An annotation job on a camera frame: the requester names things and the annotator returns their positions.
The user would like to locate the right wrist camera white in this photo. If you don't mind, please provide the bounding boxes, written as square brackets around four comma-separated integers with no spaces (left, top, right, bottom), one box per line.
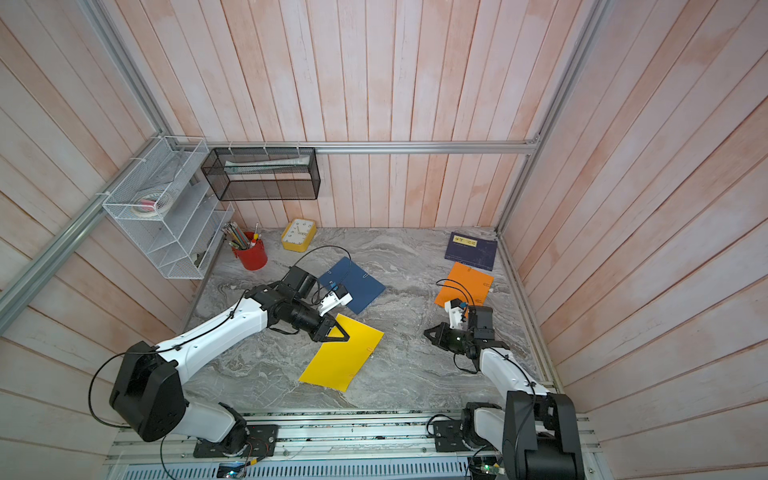
[444,298,468,331]

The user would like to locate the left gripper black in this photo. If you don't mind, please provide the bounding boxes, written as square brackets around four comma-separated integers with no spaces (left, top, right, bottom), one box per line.
[287,299,351,343]

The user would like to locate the orange paper document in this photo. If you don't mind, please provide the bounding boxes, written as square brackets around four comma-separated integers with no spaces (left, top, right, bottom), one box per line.
[434,262,494,307]

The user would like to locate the yellow alarm clock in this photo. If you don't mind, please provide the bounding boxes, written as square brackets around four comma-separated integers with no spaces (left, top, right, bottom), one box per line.
[281,218,317,253]

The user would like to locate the yellow paper document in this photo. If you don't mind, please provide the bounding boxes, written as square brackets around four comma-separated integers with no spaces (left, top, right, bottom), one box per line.
[299,314,384,392]

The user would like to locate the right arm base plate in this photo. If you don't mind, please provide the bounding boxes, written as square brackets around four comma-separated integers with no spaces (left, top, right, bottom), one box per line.
[427,416,475,453]

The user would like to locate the black mesh basket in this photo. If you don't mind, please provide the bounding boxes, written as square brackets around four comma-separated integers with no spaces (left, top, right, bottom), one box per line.
[201,147,321,201]

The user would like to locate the pencils in cup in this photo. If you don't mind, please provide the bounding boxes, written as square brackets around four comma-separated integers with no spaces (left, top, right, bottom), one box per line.
[222,222,259,250]

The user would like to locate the blue paper document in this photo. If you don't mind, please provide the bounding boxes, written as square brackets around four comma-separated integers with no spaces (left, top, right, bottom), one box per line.
[319,258,386,314]

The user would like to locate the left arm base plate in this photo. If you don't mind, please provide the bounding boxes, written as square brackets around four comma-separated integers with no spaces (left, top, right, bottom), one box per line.
[193,424,279,459]

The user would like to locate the red pencil cup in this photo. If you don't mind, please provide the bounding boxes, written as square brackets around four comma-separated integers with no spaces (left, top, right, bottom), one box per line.
[232,231,268,271]

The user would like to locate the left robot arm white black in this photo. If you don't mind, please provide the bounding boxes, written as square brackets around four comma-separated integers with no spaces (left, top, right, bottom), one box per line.
[109,266,352,456]

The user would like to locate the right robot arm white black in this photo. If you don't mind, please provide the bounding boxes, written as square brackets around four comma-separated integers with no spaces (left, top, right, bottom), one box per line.
[424,299,586,479]

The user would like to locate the tape roll in rack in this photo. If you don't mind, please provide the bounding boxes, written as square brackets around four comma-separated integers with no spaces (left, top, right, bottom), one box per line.
[130,191,169,218]

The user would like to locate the dark navy notebook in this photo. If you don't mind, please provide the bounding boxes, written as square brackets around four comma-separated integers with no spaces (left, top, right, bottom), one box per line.
[444,232,498,271]

